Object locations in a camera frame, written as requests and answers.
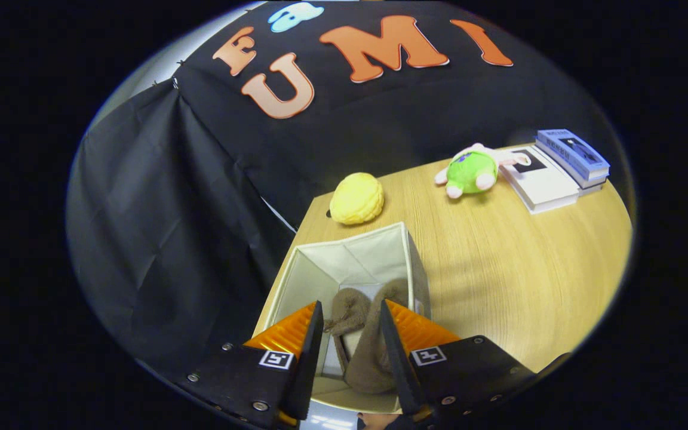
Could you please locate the cream fabric storage box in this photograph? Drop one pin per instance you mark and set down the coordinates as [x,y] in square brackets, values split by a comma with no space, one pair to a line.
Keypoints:
[350,257]

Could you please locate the green and pink plush toy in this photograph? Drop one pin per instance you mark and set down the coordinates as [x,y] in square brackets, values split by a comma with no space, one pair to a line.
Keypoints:
[469,173]

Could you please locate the white book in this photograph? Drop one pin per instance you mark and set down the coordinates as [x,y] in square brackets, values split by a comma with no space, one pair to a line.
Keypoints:
[544,182]

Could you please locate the blue book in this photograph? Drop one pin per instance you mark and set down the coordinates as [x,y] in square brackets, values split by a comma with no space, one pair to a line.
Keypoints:
[577,149]
[587,187]

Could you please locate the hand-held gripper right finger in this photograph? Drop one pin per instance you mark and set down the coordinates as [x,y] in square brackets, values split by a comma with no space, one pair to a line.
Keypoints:
[396,364]

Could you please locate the brown fuzzy shoe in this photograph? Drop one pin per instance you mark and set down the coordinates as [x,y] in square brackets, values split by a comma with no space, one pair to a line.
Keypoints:
[374,352]
[350,304]

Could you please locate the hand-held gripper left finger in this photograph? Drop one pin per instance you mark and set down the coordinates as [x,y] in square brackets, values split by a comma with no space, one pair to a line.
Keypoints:
[310,358]

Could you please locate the yellow round plush toy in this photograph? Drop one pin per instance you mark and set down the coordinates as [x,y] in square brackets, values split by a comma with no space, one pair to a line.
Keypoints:
[356,199]

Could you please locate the black backdrop cloth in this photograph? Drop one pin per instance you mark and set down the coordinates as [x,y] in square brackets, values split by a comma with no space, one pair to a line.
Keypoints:
[171,209]

